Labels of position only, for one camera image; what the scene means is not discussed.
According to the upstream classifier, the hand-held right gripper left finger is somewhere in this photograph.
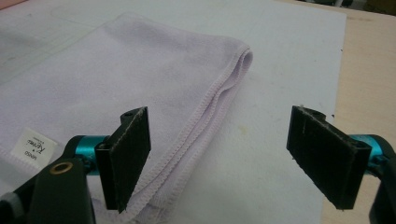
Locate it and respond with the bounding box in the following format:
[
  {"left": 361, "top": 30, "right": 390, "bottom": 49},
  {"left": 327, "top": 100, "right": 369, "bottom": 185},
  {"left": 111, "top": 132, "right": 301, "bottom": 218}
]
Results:
[{"left": 64, "top": 105, "right": 152, "bottom": 214}]

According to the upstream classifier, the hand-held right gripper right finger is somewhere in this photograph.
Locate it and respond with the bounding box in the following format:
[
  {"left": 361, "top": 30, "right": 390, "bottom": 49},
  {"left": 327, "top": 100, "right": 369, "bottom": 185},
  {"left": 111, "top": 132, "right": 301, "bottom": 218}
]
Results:
[{"left": 286, "top": 105, "right": 389, "bottom": 210}]

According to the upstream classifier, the lilac printed towel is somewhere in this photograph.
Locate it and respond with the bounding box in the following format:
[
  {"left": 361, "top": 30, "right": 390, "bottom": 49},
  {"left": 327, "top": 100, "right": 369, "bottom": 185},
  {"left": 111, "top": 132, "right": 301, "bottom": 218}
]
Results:
[{"left": 0, "top": 11, "right": 254, "bottom": 224}]

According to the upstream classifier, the white foam mat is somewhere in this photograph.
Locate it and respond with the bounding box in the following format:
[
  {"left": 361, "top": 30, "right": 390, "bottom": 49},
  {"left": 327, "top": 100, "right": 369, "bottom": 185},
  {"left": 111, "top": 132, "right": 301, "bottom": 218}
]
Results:
[{"left": 0, "top": 0, "right": 347, "bottom": 224}]

